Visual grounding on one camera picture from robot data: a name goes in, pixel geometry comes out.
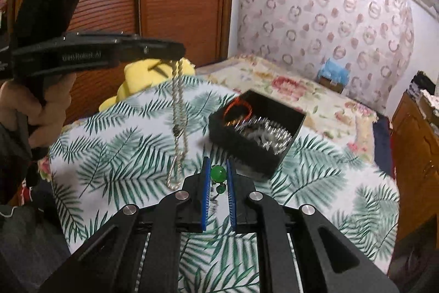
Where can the small cardboard box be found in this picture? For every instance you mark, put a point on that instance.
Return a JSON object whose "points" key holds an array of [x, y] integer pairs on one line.
{"points": [[331, 84]]}

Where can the black box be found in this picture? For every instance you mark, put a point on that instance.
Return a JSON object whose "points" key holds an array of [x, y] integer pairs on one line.
{"points": [[240, 150]]}

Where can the yellow plush toy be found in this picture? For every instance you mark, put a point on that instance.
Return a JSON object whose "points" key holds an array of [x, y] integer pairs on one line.
{"points": [[144, 76]]}

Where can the blue plastic bag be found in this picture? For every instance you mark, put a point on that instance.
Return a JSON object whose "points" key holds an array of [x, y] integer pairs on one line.
{"points": [[334, 70]]}

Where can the leaf print tablecloth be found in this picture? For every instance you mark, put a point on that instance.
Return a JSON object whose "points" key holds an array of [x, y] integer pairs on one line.
{"points": [[120, 148]]}

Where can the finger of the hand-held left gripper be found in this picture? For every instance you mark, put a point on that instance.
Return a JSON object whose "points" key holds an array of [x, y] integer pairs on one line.
{"points": [[151, 51], [140, 37]]}

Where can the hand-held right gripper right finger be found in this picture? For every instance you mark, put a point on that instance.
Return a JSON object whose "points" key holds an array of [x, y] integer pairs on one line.
{"points": [[232, 197]]}

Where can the silver jewelry heap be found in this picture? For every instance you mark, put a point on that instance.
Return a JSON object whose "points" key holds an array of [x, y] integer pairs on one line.
{"points": [[264, 136]]}

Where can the circle print sheer curtain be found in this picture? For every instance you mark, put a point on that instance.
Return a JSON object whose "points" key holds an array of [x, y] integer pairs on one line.
{"points": [[325, 21]]}

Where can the wooden cabinet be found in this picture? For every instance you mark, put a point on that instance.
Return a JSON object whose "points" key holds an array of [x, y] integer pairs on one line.
{"points": [[415, 159]]}

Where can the stack of dark clothes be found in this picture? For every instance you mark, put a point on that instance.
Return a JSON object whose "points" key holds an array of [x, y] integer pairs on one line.
{"points": [[422, 83]]}

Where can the white patterned cloth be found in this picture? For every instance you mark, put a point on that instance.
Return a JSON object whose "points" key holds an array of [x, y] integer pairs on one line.
{"points": [[432, 102]]}

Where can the floral bed blanket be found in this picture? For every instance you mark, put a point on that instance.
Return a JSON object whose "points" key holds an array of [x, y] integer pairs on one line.
{"points": [[291, 87]]}

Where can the dark blue rug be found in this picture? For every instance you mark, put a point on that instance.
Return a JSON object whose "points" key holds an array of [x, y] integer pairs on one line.
{"points": [[382, 142]]}

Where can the green bead earring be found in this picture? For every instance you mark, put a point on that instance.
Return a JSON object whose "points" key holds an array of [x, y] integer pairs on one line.
{"points": [[217, 174]]}

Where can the person's left hand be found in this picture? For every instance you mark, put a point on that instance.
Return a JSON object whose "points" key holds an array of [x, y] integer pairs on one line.
{"points": [[55, 111]]}

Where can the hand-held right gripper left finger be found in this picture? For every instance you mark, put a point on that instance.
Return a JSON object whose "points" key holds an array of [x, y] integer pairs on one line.
{"points": [[205, 193]]}

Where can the person's left forearm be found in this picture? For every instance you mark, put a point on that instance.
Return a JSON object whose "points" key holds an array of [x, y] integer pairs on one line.
{"points": [[13, 155]]}

